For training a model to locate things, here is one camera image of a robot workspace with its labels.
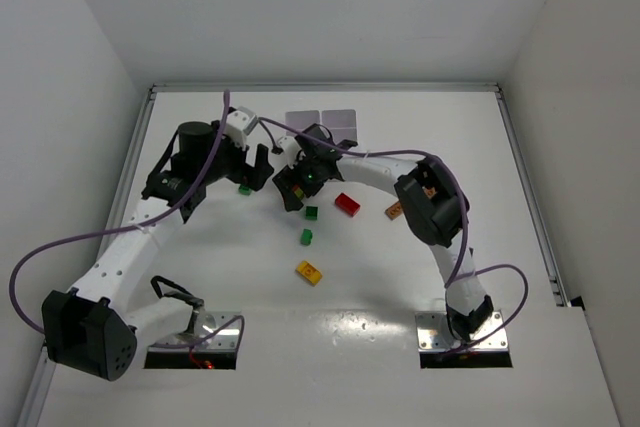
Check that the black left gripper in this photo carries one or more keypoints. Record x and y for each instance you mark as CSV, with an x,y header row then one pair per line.
x,y
248,162

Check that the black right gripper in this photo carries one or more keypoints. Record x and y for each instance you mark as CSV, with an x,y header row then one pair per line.
x,y
298,183

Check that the dark green lego brick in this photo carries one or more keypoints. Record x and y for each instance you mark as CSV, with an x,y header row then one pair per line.
x,y
311,213

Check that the lime green lego brick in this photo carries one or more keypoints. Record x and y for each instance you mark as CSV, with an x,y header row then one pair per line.
x,y
306,237

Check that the yellow lego brick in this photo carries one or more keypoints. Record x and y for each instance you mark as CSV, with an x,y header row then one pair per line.
x,y
310,273

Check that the orange-brown long lego brick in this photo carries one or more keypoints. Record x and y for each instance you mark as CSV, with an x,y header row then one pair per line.
x,y
394,211

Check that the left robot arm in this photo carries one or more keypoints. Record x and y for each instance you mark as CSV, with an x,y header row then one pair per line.
x,y
90,327

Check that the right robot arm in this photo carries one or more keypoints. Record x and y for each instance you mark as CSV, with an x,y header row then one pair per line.
x,y
433,205

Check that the white compartment container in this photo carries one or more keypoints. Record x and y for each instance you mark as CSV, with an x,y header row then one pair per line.
x,y
342,123

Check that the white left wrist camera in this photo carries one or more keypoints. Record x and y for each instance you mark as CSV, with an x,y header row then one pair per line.
x,y
240,123

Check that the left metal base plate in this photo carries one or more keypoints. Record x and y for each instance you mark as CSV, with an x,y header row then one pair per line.
x,y
213,332

